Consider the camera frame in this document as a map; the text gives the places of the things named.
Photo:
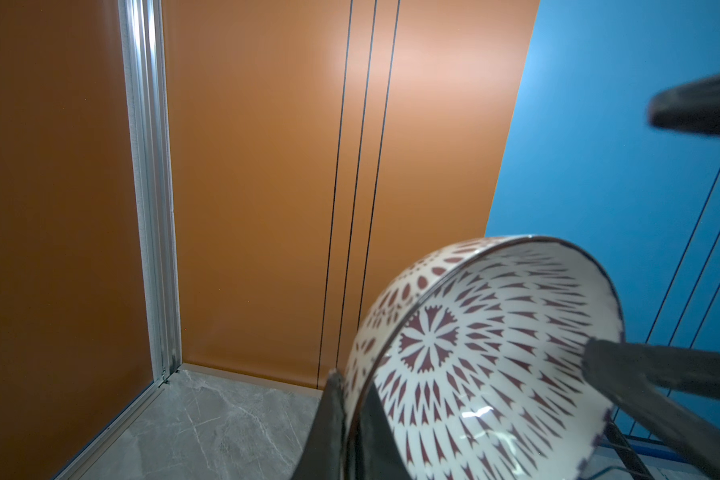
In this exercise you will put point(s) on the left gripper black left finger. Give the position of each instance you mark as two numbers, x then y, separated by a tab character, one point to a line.
370	452

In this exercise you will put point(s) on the black wire dish rack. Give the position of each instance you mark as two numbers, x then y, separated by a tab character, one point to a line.
631	375

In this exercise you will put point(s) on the white red lattice bowl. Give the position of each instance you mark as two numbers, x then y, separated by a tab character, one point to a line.
475	353

